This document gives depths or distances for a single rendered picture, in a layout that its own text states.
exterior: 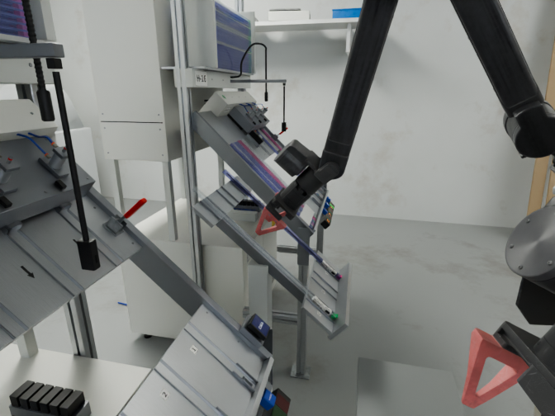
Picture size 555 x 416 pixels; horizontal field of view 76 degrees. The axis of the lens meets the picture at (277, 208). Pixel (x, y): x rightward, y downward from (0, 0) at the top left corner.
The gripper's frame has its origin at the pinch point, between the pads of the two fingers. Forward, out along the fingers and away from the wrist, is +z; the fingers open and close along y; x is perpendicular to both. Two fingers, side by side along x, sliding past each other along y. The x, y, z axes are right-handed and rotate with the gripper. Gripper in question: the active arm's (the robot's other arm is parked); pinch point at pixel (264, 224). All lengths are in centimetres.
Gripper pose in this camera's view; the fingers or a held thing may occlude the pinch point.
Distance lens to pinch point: 91.1
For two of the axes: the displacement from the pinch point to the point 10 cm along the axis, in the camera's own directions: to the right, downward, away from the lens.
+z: -6.7, 6.4, 3.7
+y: -2.2, 3.0, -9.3
